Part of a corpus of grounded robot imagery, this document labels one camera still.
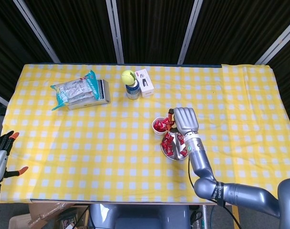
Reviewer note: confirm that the tan cardboard box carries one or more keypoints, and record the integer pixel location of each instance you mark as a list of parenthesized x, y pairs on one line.
[(18, 221)]

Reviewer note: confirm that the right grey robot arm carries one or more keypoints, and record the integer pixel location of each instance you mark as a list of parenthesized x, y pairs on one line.
[(199, 162)]

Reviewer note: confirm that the small metal bowl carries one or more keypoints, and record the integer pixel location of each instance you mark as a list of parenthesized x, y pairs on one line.
[(174, 145)]

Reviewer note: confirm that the brown cardboard sheet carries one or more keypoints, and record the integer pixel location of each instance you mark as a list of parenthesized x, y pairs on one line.
[(44, 212)]

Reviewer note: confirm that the blue drink can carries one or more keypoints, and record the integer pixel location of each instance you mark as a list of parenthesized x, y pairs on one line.
[(132, 91)]

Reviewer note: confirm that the yellow tennis ball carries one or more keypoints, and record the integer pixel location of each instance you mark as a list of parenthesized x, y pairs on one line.
[(128, 76)]

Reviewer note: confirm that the yellow white checked tablecloth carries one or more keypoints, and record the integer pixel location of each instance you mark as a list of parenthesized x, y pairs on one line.
[(87, 143)]

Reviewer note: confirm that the silver cardboard box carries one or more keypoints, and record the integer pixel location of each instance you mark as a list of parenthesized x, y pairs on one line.
[(87, 105)]

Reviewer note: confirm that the teal silver snack bag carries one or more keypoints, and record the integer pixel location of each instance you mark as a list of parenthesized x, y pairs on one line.
[(75, 90)]

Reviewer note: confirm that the white paper cup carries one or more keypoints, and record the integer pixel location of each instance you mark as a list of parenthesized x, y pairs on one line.
[(157, 132)]

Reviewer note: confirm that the metal stand leg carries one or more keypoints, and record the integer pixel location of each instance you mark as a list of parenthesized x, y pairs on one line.
[(204, 218)]

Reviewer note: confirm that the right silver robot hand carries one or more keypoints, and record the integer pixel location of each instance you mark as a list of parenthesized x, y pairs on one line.
[(186, 119)]

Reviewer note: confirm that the grey robot torso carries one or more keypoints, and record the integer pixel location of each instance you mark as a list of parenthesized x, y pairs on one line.
[(140, 219)]

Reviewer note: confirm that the small white carton box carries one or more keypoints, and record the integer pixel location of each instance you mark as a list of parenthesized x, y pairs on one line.
[(147, 88)]

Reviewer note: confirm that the dark framed items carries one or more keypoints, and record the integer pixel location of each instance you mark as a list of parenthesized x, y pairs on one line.
[(71, 219)]

